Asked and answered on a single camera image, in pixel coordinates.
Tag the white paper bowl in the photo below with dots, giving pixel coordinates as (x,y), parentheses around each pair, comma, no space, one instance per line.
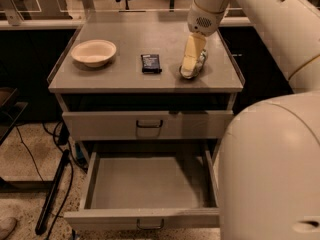
(94,53)

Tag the grey drawer cabinet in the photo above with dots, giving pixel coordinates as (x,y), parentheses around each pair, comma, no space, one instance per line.
(122,86)

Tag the black power strip bar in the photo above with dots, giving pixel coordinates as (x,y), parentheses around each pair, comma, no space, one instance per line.
(41,225)

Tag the open grey middle drawer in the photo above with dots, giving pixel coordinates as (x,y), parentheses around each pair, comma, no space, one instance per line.
(147,192)

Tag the dark blue snack packet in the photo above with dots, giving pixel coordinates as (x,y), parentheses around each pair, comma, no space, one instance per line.
(151,63)

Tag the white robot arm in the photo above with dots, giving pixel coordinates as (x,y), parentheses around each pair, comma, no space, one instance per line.
(269,157)

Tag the white shoe tip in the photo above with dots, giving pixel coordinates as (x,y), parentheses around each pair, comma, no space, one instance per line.
(7,226)

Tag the grey top drawer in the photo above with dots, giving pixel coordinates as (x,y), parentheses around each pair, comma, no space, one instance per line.
(133,125)

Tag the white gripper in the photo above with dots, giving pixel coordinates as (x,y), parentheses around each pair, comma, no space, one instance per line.
(204,23)

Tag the dark side table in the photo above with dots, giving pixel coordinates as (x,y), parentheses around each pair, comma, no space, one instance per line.
(10,110)

